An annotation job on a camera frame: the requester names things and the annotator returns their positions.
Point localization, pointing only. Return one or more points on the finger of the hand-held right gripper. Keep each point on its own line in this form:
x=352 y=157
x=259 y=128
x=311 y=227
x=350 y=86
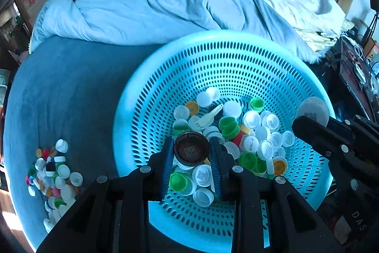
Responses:
x=365 y=134
x=319 y=134

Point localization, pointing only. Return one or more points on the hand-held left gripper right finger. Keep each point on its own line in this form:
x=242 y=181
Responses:
x=216 y=170

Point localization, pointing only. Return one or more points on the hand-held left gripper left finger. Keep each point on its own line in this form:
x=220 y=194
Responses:
x=167 y=167

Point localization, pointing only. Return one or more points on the white printed bottle cap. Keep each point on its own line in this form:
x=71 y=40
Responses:
x=314 y=109

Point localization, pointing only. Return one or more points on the dark brown bottle cap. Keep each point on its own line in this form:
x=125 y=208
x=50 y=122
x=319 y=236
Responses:
x=191 y=150

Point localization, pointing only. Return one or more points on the pile of plastic bottle caps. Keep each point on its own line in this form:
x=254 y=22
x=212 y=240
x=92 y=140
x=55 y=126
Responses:
x=63 y=171
x=251 y=119

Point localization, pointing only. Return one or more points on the teal perforated plastic basket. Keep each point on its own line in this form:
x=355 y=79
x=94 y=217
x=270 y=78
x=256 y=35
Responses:
x=237 y=63

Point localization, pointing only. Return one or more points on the cluttered dark desk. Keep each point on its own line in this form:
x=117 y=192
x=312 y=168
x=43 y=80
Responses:
x=358 y=75

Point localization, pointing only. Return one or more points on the pale yellow sheet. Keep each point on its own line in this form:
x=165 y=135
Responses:
x=322 y=36

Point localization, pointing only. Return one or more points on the blue velvet bed cover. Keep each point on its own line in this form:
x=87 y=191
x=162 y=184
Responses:
x=74 y=93

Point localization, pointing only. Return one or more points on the light blue duvet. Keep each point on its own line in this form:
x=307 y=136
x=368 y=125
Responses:
x=148 y=4

